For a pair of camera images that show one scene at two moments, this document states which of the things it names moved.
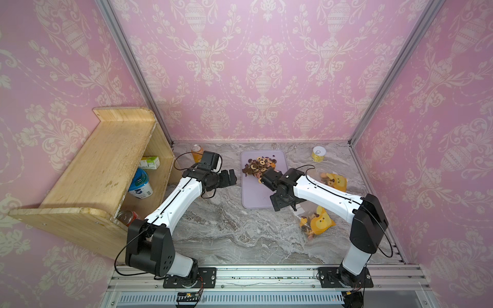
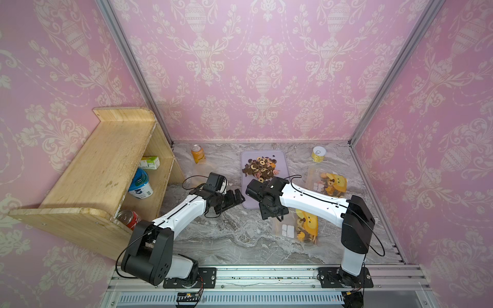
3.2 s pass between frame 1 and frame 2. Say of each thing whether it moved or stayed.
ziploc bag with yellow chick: moved
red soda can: stayed
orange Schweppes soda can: stayed
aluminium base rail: stayed
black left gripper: moved
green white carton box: stayed
